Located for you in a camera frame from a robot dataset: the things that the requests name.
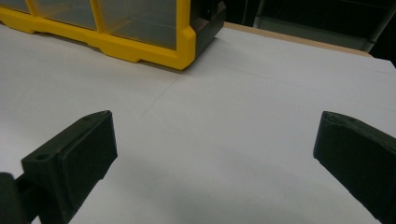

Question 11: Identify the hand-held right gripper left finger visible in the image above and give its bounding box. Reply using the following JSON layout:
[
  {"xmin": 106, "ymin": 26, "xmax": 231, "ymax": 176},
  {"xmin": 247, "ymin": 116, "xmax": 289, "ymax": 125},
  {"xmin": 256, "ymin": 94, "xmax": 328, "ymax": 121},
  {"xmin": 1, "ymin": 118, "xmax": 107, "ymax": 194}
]
[{"xmin": 15, "ymin": 109, "xmax": 119, "ymax": 224}]

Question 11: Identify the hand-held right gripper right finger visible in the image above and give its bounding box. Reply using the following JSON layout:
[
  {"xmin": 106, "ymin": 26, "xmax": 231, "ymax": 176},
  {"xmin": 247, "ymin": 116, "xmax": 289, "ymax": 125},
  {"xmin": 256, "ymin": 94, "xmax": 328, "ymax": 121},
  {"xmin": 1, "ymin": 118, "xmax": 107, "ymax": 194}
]
[{"xmin": 313, "ymin": 110, "xmax": 396, "ymax": 224}]

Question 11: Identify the metal stand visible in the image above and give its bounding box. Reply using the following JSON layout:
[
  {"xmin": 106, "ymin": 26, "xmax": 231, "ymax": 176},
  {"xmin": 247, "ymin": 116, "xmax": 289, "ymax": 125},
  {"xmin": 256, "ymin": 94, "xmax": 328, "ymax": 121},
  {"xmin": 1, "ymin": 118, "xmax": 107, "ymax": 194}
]
[{"xmin": 252, "ymin": 0, "xmax": 396, "ymax": 53}]

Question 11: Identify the yellow and black drawer organizer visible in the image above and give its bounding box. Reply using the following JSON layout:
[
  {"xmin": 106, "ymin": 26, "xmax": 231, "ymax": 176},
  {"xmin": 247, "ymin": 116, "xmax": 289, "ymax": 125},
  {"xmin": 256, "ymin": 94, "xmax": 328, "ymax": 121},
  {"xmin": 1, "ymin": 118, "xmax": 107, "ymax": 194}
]
[{"xmin": 0, "ymin": 0, "xmax": 227, "ymax": 71}]

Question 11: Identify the clear plastic drawer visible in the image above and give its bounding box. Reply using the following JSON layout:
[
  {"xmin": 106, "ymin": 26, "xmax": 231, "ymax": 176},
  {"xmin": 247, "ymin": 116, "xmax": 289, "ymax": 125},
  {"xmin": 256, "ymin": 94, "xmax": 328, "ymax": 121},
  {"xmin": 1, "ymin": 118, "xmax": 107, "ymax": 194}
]
[
  {"xmin": 96, "ymin": 0, "xmax": 178, "ymax": 50},
  {"xmin": 32, "ymin": 0, "xmax": 97, "ymax": 31},
  {"xmin": 0, "ymin": 0, "xmax": 31, "ymax": 14}
]

